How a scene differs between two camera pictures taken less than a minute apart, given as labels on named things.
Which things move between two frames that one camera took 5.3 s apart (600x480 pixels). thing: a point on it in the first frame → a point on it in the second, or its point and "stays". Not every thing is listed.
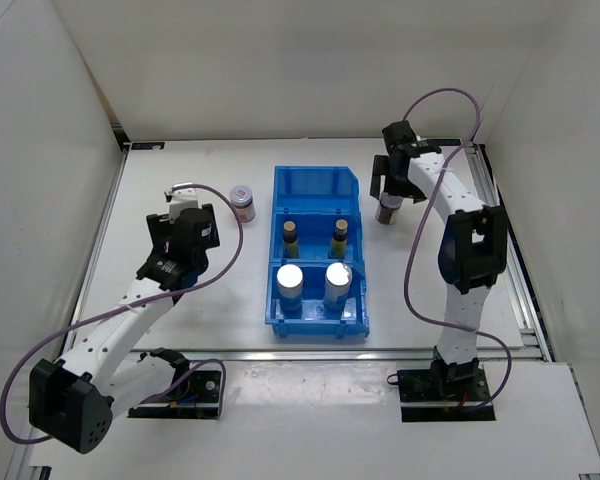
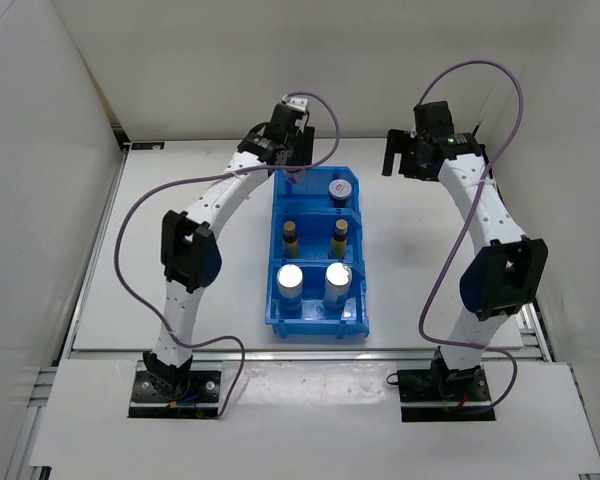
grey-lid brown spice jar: (387, 208) → (339, 191)
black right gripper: (382, 166) → (395, 144)
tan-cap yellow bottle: (290, 241) stays
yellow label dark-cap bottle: (339, 240) stays
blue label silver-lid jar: (289, 281) stays
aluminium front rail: (328, 354) stays
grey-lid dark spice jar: (242, 200) → (296, 176)
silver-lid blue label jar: (338, 278) stays
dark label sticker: (150, 145) stays
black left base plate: (201, 402) stays
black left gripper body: (159, 227) → (299, 148)
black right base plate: (424, 397) stays
